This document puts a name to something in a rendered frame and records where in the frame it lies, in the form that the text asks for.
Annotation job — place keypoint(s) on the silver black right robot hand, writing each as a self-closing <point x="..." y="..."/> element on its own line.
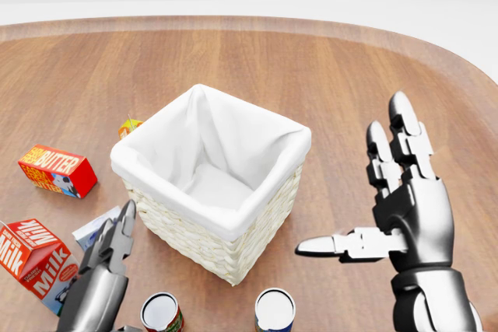
<point x="424" y="223"/>

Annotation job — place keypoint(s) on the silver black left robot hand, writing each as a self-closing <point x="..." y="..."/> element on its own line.
<point x="95" y="297"/>

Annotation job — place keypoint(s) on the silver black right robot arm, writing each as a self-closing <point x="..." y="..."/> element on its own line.
<point x="435" y="301"/>

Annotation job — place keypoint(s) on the white wicker basket with liner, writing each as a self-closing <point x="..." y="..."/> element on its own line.
<point x="218" y="238"/>

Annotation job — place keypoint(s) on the red-labelled tin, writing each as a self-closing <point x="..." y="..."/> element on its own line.
<point x="161" y="310"/>

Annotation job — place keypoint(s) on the white and blue flat box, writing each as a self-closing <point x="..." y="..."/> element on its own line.
<point x="90" y="229"/>

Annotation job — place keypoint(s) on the red and white milk carton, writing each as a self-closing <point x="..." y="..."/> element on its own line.
<point x="35" y="258"/>

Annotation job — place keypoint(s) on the red butter box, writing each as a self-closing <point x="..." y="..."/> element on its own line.
<point x="54" y="166"/>

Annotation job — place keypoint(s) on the small orange juice carton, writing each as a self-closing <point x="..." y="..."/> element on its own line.
<point x="127" y="128"/>

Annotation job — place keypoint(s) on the blue-labelled tin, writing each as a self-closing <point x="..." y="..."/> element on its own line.
<point x="274" y="308"/>

